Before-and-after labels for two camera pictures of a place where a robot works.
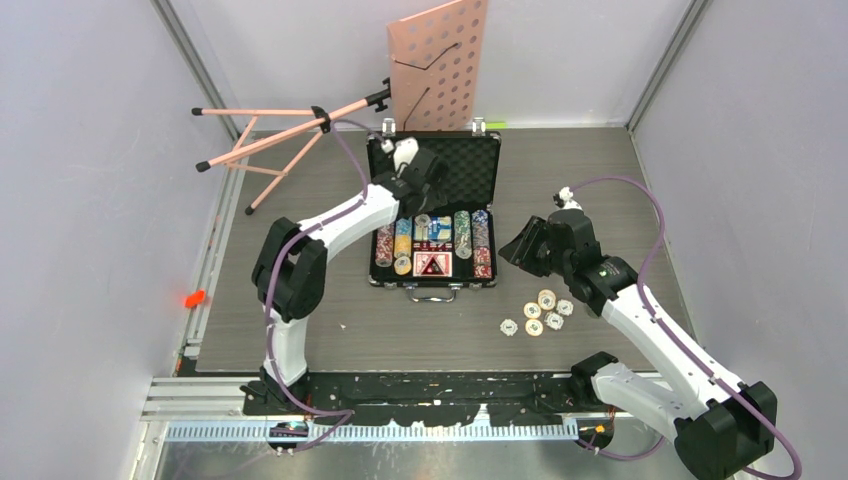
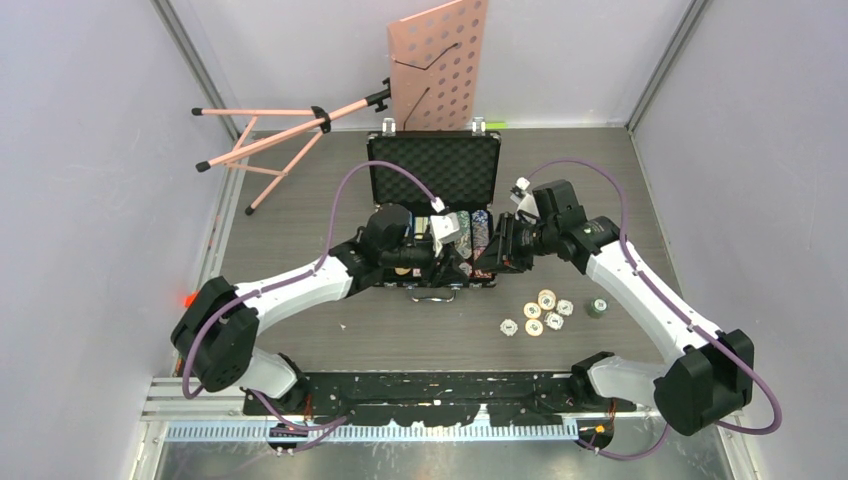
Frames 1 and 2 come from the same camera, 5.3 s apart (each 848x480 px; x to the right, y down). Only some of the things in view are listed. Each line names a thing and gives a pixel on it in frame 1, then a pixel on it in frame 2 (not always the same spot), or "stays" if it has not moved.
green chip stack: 462,234 stays
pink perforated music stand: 435,80 stays
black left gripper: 434,199 to 448,270
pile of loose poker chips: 553,320 stays
